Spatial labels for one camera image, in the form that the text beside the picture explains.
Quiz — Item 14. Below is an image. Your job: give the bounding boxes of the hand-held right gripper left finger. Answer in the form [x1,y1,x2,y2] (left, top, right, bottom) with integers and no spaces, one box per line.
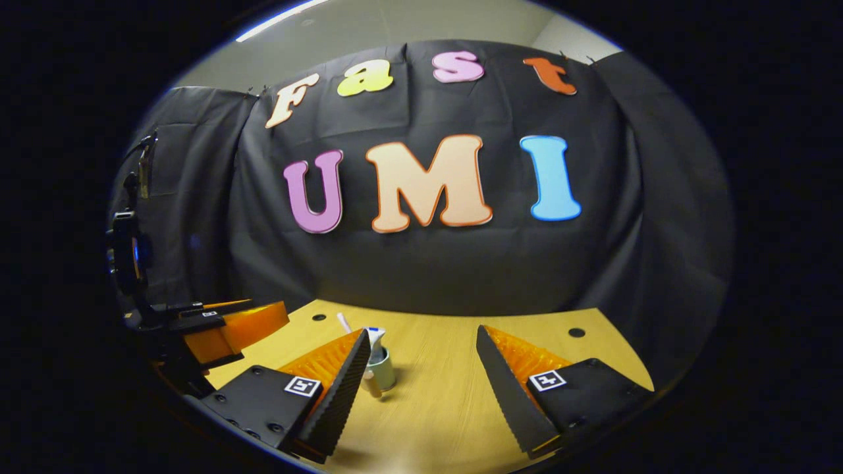
[198,328,372,465]

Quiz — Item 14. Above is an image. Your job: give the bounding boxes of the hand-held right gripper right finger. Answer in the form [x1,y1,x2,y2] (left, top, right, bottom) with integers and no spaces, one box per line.
[475,324,655,461]

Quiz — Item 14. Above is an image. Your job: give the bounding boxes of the blue cup with wooden handle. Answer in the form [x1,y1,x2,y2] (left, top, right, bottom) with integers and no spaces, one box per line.
[360,346,398,400]

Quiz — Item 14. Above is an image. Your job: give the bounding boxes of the white toothpaste tube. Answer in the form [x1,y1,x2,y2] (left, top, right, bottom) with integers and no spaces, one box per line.
[364,327,388,364]

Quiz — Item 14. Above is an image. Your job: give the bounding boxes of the wooden desktop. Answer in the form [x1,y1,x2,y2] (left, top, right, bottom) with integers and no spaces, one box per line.
[206,300,656,474]

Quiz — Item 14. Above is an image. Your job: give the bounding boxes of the black backdrop cloth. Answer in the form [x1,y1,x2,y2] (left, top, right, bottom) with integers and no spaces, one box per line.
[109,39,737,396]

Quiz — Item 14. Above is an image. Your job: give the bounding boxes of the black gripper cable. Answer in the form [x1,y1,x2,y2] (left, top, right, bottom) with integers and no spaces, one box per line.
[120,130,159,199]

